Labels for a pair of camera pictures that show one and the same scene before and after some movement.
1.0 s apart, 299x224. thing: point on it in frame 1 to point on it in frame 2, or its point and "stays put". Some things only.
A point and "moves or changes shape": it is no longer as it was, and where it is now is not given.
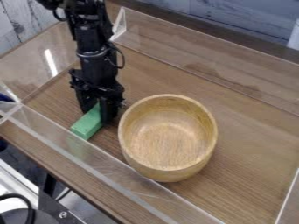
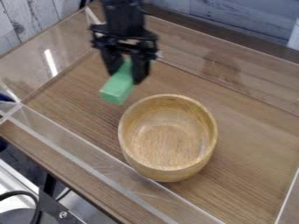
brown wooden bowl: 167,135 stays put
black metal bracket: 60,212 stays put
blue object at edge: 4,97 stays put
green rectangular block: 88,123 moves or changes shape
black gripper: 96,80 to 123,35
